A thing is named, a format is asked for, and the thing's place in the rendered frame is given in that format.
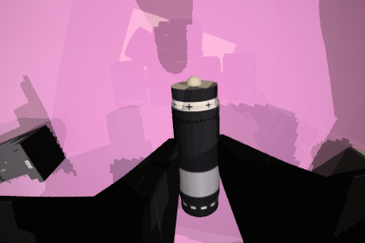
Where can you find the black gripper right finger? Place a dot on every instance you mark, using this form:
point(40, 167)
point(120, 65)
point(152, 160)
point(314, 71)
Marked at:
point(276, 202)

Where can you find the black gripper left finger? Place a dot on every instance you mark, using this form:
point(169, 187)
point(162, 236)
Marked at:
point(140, 207)

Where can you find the black and silver battery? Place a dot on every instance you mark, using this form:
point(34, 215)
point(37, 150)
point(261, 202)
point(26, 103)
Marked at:
point(196, 131)

